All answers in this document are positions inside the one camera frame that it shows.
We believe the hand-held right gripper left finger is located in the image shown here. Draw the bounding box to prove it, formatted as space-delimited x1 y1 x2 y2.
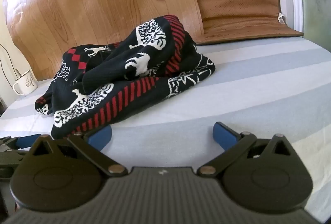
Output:
27 125 129 178

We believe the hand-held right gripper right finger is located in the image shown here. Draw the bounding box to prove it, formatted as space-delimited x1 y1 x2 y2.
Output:
197 122 294 178

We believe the striped bed sheet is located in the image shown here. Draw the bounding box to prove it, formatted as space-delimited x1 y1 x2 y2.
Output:
0 35 331 224

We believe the black patterned knit sweater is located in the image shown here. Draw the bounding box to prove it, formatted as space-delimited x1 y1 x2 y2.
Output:
35 14 216 140

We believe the white enamel mug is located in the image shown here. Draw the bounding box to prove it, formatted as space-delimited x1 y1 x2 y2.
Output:
12 69 39 97

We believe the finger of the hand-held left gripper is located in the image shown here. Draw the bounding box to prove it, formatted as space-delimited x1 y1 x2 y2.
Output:
0 133 42 153

